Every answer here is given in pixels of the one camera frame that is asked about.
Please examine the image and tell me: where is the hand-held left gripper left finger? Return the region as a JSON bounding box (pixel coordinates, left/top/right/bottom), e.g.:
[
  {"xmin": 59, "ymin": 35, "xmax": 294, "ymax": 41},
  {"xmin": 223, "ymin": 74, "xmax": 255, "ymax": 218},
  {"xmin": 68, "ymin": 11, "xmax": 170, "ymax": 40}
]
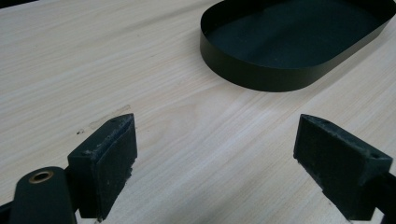
[{"xmin": 66, "ymin": 113, "xmax": 138, "ymax": 222}]

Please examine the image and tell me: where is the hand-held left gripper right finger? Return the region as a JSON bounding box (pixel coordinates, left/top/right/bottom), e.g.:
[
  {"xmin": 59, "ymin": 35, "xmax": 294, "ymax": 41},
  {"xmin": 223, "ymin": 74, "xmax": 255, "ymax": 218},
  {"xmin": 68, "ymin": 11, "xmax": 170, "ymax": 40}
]
[{"xmin": 292, "ymin": 113, "xmax": 394, "ymax": 221}]

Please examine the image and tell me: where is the black oval metal tray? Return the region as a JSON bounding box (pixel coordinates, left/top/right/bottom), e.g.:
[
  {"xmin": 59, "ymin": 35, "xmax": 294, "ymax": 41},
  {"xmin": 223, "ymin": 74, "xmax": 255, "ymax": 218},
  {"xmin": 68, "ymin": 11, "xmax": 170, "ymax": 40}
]
[{"xmin": 199, "ymin": 0, "xmax": 396, "ymax": 93}]

